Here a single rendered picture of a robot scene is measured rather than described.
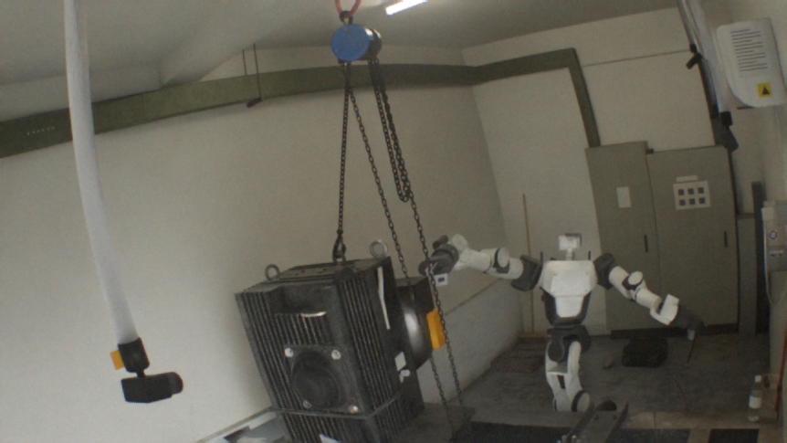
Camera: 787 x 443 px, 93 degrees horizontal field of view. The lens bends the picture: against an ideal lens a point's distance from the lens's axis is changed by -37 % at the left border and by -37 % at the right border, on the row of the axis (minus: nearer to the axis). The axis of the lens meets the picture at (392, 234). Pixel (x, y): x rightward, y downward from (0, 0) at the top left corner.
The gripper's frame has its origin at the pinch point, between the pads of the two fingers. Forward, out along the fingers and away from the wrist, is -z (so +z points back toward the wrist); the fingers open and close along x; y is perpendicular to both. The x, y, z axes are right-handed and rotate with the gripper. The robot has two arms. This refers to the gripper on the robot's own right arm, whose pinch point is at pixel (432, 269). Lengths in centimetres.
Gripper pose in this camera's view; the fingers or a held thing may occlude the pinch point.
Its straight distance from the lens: 193.2
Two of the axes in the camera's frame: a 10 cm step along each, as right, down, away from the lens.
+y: -2.5, -9.6, -1.5
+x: -8.9, 1.7, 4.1
